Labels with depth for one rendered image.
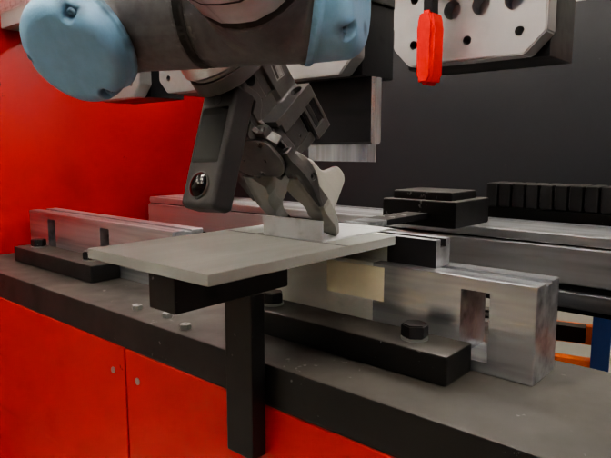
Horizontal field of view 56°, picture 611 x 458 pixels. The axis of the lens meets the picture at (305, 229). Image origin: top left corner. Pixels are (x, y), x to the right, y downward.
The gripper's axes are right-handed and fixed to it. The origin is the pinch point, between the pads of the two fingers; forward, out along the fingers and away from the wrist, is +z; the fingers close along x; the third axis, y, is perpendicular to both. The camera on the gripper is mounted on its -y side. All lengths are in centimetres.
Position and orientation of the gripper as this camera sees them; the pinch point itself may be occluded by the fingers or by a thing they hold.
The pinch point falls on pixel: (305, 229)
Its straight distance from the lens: 63.3
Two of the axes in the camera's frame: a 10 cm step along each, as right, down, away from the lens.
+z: 4.3, 6.9, 5.9
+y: 5.0, -7.2, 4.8
